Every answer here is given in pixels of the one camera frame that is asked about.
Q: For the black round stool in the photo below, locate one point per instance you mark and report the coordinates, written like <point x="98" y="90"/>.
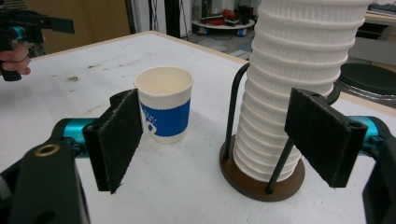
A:
<point x="370" y="77"/>

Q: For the brown wooden board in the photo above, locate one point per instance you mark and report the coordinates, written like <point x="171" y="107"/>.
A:
<point x="87" y="21"/>

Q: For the black metal column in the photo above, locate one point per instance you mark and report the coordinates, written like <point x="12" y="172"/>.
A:
<point x="172" y="17"/>

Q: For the round white table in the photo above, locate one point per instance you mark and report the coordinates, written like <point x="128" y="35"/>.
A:
<point x="224" y="26"/>

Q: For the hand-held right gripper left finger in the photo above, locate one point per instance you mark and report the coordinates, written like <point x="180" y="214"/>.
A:
<point x="113" y="140"/>

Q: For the black rod cup holder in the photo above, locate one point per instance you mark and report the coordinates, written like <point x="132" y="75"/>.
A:
<point x="249" y="186"/>

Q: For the stack of white ribbed cups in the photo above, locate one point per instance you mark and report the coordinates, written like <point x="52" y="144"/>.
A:
<point x="295" y="62"/>

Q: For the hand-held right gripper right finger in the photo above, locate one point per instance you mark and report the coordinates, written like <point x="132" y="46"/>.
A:
<point x="323" y="137"/>

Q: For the white cup with blue label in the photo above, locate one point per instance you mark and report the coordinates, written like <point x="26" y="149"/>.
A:
<point x="166" y="121"/>

